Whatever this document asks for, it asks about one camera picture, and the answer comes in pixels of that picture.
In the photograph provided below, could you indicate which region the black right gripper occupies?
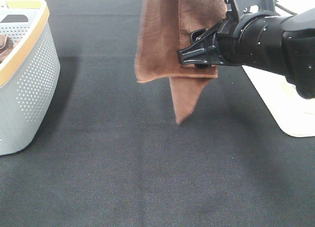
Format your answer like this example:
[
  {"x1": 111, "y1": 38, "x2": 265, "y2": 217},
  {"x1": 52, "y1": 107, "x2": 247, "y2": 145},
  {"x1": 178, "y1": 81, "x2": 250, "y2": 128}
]
[{"x1": 177, "y1": 10, "x2": 288, "y2": 71}]

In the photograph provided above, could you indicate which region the brown microfiber towel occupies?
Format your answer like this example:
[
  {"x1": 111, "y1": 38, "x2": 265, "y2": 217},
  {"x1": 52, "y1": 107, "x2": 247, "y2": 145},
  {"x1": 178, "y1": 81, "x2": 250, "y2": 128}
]
[{"x1": 134, "y1": 0, "x2": 227, "y2": 124}]

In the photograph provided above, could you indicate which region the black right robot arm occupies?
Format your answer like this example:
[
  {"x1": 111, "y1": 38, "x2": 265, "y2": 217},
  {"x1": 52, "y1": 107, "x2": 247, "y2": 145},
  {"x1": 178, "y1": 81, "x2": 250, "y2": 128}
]
[{"x1": 177, "y1": 9, "x2": 315, "y2": 99}]

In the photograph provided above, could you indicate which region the brown towel in basket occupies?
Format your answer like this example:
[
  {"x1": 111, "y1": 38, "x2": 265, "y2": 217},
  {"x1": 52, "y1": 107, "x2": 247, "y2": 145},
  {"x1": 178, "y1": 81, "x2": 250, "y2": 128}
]
[{"x1": 0, "y1": 34, "x2": 20, "y2": 63}]

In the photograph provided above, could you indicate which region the white plastic basket grey rim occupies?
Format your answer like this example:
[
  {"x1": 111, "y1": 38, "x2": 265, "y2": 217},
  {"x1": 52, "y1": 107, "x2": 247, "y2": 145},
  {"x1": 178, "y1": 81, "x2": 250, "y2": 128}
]
[{"x1": 242, "y1": 0, "x2": 315, "y2": 138}]

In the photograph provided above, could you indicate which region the black fabric table mat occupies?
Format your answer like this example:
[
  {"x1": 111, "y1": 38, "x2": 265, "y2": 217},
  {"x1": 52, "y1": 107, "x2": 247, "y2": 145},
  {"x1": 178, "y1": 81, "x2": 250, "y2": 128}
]
[{"x1": 0, "y1": 0, "x2": 315, "y2": 227}]

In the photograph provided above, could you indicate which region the grey perforated basket orange rim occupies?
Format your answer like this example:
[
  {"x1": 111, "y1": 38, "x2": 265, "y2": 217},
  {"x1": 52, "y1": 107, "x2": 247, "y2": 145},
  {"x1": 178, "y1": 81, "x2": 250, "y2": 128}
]
[{"x1": 0, "y1": 0, "x2": 60, "y2": 155}]

